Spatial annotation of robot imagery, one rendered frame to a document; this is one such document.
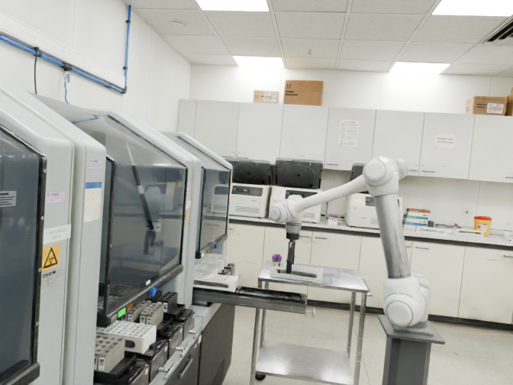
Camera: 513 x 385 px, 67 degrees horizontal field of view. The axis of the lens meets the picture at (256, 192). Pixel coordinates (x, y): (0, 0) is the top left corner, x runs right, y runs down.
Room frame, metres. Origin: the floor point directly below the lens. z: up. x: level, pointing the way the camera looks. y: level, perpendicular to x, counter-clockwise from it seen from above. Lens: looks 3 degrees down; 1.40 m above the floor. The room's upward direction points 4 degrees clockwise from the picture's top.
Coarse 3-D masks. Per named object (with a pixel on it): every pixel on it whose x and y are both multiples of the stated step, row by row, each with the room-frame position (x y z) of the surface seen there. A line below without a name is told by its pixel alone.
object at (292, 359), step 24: (264, 288) 2.55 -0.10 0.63; (336, 288) 2.07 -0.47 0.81; (360, 288) 2.07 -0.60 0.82; (264, 312) 2.55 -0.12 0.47; (360, 312) 2.06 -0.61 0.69; (264, 336) 2.56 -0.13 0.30; (360, 336) 2.05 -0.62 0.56; (264, 360) 2.28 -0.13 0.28; (288, 360) 2.30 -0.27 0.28; (312, 360) 2.32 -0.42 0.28; (336, 360) 2.35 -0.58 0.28; (360, 360) 2.05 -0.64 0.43; (336, 384) 2.09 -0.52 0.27
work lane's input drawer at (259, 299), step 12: (192, 288) 1.87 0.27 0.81; (204, 288) 1.87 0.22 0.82; (240, 288) 1.93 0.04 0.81; (252, 288) 1.94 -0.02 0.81; (204, 300) 1.85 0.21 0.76; (216, 300) 1.84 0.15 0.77; (228, 300) 1.83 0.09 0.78; (240, 300) 1.83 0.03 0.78; (252, 300) 1.82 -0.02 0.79; (264, 300) 1.81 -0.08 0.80; (276, 300) 1.80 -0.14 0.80; (288, 300) 1.81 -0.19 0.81; (300, 300) 1.80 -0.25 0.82; (300, 312) 1.79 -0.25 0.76; (312, 312) 1.83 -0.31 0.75
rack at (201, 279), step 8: (200, 272) 1.98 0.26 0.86; (200, 280) 1.95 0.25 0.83; (208, 280) 1.87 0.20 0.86; (216, 280) 1.86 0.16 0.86; (224, 280) 1.86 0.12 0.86; (232, 280) 1.87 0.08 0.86; (208, 288) 1.87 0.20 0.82; (216, 288) 1.86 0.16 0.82; (224, 288) 1.86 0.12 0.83; (232, 288) 1.85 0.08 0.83
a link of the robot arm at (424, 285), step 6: (414, 276) 1.83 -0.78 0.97; (420, 276) 1.83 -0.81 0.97; (420, 282) 1.80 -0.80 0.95; (426, 282) 1.82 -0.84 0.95; (420, 288) 1.78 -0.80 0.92; (426, 288) 1.80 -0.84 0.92; (426, 294) 1.78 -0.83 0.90; (426, 300) 1.76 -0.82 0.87; (426, 306) 1.76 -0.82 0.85; (426, 312) 1.80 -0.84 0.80; (426, 318) 1.82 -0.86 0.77
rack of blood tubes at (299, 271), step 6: (270, 264) 2.19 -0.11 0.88; (282, 264) 2.22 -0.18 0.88; (294, 264) 2.24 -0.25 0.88; (270, 270) 2.17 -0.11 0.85; (282, 270) 2.23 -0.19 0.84; (294, 270) 2.14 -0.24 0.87; (300, 270) 2.13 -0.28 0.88; (306, 270) 2.13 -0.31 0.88; (312, 270) 2.14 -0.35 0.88; (318, 270) 2.15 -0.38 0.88; (270, 276) 2.17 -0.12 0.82; (276, 276) 2.16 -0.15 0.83; (282, 276) 2.15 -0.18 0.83; (288, 276) 2.15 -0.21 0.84; (294, 276) 2.14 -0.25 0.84; (300, 276) 2.13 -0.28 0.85; (306, 276) 2.22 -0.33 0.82; (312, 276) 2.21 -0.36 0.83; (318, 276) 2.11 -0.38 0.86; (312, 282) 2.12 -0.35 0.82; (318, 282) 2.11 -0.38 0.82
